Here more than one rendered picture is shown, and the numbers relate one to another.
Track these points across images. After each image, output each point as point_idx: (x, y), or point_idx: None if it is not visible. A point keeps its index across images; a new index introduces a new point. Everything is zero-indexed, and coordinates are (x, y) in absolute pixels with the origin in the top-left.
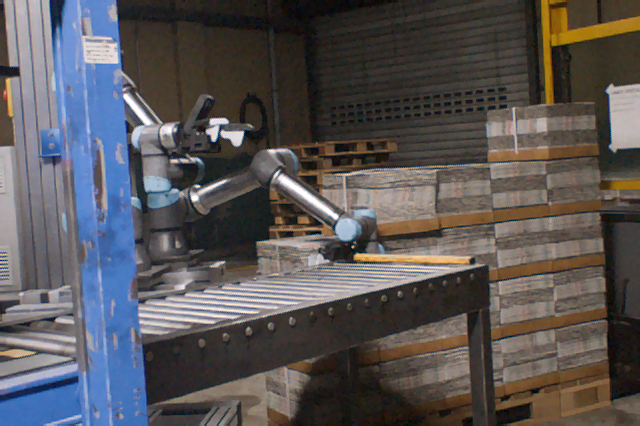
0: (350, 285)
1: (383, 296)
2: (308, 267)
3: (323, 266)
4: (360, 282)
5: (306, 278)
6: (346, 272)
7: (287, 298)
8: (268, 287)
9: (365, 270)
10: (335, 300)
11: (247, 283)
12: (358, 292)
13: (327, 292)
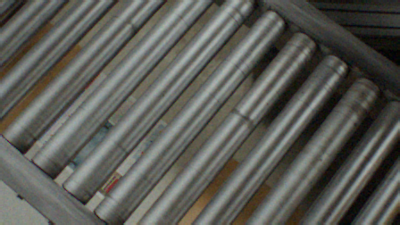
0: (137, 165)
1: (45, 220)
2: (396, 83)
3: (398, 110)
4: (176, 181)
5: (254, 89)
6: (308, 154)
7: (12, 77)
8: (151, 38)
9: (334, 188)
10: None
11: (230, 1)
12: (22, 179)
13: (61, 132)
